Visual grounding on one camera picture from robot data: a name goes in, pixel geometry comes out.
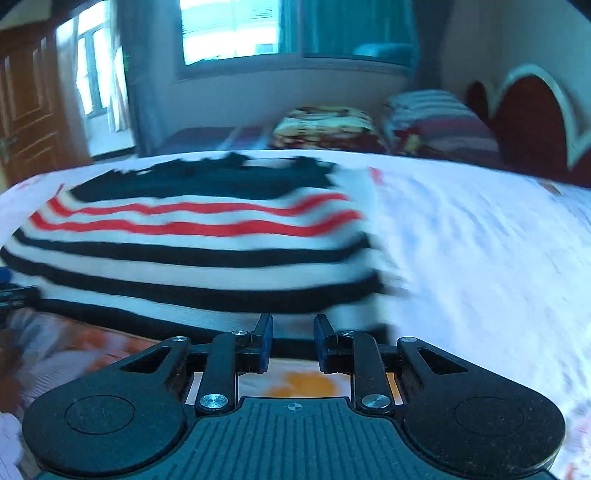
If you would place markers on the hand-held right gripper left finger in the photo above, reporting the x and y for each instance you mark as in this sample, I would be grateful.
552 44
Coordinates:
265 344

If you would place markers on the red scalloped headboard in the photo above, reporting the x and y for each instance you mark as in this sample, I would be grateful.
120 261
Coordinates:
526 124

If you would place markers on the grey curtain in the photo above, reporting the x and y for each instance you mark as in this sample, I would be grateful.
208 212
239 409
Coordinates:
427 41
147 69

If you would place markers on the folded printed blanket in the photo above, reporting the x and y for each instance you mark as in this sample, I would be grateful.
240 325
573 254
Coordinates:
323 127

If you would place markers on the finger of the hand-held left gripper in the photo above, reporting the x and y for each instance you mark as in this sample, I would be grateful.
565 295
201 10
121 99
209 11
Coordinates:
18 296

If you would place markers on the white sheer curtain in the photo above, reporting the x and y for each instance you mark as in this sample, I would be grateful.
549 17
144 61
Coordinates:
117 78

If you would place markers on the floral bed sheet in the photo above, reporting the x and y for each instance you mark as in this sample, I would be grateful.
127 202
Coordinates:
461 254

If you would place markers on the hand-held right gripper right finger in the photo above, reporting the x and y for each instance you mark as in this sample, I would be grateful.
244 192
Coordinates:
323 344

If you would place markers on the striped knit sweater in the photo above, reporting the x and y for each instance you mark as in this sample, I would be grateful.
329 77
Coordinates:
184 258

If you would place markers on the striped pillow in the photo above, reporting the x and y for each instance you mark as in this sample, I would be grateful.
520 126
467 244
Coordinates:
438 124

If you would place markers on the sliding glass window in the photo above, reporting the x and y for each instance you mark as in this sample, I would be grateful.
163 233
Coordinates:
231 32

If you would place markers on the brown wooden door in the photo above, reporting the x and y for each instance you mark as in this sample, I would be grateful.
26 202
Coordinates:
32 106

